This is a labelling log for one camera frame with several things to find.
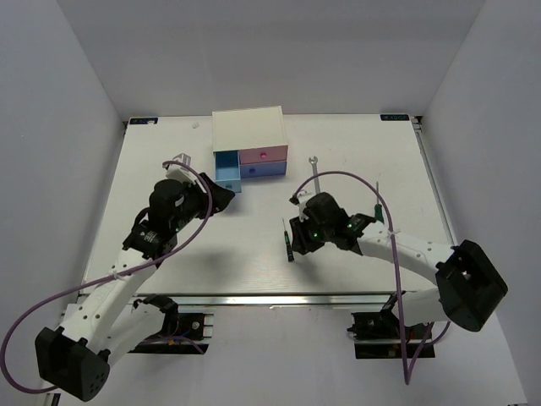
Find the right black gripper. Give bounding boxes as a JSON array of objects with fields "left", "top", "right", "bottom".
[{"left": 290, "top": 211, "right": 333, "bottom": 255}]

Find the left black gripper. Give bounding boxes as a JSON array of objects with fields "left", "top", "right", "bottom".
[{"left": 171, "top": 172, "right": 235, "bottom": 233}]

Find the small black precision screwdriver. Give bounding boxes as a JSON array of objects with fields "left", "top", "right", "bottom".
[{"left": 282, "top": 219, "right": 295, "bottom": 263}]

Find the light blue small drawer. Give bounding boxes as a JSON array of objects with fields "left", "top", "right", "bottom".
[{"left": 214, "top": 151, "right": 242, "bottom": 193}]

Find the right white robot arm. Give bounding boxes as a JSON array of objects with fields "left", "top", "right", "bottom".
[{"left": 290, "top": 192, "right": 508, "bottom": 337}]

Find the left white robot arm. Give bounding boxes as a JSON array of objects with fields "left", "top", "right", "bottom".
[{"left": 35, "top": 173, "right": 235, "bottom": 402}]

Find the purple-blue wide drawer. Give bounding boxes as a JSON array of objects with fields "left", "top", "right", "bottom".
[{"left": 239, "top": 161, "right": 287, "bottom": 178}]

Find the white drawer cabinet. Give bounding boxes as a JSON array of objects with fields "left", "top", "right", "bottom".
[{"left": 211, "top": 106, "right": 287, "bottom": 152}]

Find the silver combination wrench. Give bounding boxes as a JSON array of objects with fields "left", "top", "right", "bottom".
[{"left": 309, "top": 156, "right": 321, "bottom": 195}]

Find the pink drawer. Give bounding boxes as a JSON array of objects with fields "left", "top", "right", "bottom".
[{"left": 238, "top": 145, "right": 288, "bottom": 165}]

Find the blue label sticker left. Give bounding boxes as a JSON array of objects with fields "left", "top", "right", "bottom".
[{"left": 128, "top": 118, "right": 158, "bottom": 125}]

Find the blue label sticker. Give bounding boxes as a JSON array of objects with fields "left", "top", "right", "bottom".
[
  {"left": 128, "top": 118, "right": 158, "bottom": 125},
  {"left": 380, "top": 113, "right": 410, "bottom": 122}
]

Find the blue label sticker right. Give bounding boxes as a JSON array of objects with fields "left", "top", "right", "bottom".
[{"left": 380, "top": 113, "right": 410, "bottom": 122}]

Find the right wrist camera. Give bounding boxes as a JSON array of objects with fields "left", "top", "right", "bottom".
[{"left": 289, "top": 189, "right": 314, "bottom": 222}]

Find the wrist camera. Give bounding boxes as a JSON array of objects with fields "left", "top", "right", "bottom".
[
  {"left": 289, "top": 189, "right": 314, "bottom": 222},
  {"left": 162, "top": 153, "right": 197, "bottom": 184}
]

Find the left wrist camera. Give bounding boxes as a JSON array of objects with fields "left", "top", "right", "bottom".
[{"left": 162, "top": 153, "right": 197, "bottom": 184}]

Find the green handled screwdriver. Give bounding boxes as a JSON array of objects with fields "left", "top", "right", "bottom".
[{"left": 374, "top": 182, "right": 385, "bottom": 223}]

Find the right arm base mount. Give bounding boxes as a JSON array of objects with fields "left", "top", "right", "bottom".
[{"left": 347, "top": 312, "right": 435, "bottom": 359}]

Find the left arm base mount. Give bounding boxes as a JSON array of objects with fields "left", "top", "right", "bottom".
[{"left": 130, "top": 294, "right": 214, "bottom": 355}]

